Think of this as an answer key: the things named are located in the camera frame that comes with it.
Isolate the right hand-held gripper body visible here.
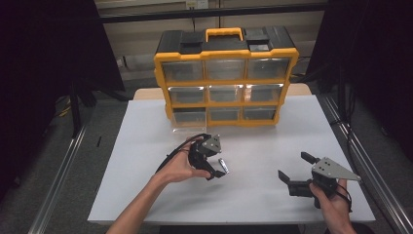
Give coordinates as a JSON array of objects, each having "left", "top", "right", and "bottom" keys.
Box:
[{"left": 287, "top": 156, "right": 362, "bottom": 210}]

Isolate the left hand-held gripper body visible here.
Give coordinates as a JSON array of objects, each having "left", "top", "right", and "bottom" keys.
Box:
[{"left": 188, "top": 134, "right": 224, "bottom": 171}]

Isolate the small silver metal piece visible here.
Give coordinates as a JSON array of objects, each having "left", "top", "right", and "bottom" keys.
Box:
[{"left": 217, "top": 157, "right": 231, "bottom": 175}]

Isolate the clear plastic drawer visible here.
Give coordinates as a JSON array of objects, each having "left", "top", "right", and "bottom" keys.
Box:
[{"left": 170, "top": 107, "right": 207, "bottom": 134}]

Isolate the yellow black drawer organizer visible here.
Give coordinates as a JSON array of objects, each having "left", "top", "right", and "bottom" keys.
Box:
[{"left": 153, "top": 26, "right": 300, "bottom": 129}]

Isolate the person's left hand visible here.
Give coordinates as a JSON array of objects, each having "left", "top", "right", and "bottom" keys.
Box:
[{"left": 155, "top": 136, "right": 212, "bottom": 187}]

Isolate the person's right hand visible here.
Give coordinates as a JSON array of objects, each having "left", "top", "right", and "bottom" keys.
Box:
[{"left": 309, "top": 178, "right": 354, "bottom": 229}]

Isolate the group of clear drawers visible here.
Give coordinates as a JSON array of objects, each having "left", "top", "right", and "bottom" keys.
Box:
[{"left": 161, "top": 58, "right": 290, "bottom": 121}]

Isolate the black curtain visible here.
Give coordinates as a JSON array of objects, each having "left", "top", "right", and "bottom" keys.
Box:
[
  {"left": 0, "top": 0, "right": 126, "bottom": 196},
  {"left": 306, "top": 0, "right": 413, "bottom": 160}
]

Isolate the black metal stand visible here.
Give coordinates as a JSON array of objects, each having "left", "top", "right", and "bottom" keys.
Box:
[{"left": 67, "top": 79, "right": 131, "bottom": 139}]

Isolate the black horizontal bar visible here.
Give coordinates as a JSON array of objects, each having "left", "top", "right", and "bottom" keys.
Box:
[{"left": 97, "top": 2, "right": 328, "bottom": 24}]

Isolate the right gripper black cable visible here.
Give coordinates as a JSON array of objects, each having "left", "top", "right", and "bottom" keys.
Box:
[{"left": 334, "top": 179, "right": 354, "bottom": 213}]

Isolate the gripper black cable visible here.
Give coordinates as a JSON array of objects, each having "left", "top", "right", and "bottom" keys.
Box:
[
  {"left": 334, "top": 179, "right": 354, "bottom": 213},
  {"left": 155, "top": 133, "right": 210, "bottom": 174}
]

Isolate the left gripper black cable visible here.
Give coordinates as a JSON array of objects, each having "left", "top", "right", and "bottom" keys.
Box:
[{"left": 155, "top": 133, "right": 210, "bottom": 174}]

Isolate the metal floor rail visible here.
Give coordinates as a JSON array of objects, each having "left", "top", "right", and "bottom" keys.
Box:
[
  {"left": 319, "top": 94, "right": 413, "bottom": 234},
  {"left": 27, "top": 125, "right": 88, "bottom": 234}
]

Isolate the white wall socket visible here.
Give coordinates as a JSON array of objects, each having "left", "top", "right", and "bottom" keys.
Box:
[{"left": 185, "top": 0, "right": 209, "bottom": 10}]

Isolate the yellow cable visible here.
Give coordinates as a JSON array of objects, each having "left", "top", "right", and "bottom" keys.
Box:
[{"left": 57, "top": 98, "right": 72, "bottom": 118}]

